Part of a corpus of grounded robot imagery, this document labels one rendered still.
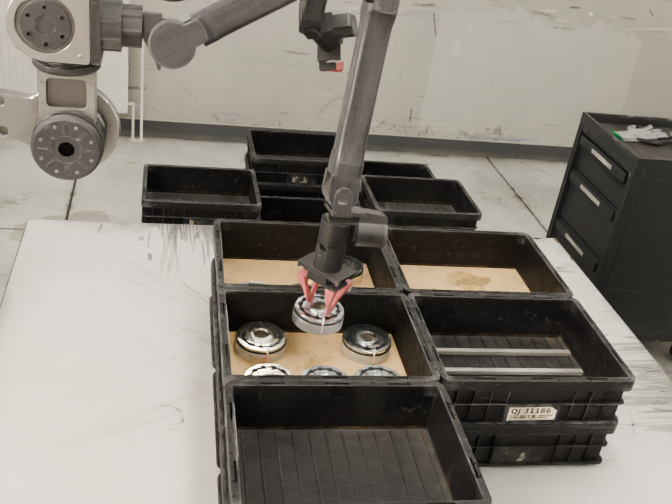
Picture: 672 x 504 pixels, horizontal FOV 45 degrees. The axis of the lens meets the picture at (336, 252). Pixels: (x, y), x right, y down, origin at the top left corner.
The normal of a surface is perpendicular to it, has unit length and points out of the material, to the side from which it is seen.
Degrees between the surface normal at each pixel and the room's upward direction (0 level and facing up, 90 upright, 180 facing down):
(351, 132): 78
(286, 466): 0
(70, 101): 90
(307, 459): 0
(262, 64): 90
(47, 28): 90
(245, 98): 90
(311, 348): 0
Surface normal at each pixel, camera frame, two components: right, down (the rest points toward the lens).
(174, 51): 0.19, 0.32
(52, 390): 0.14, -0.87
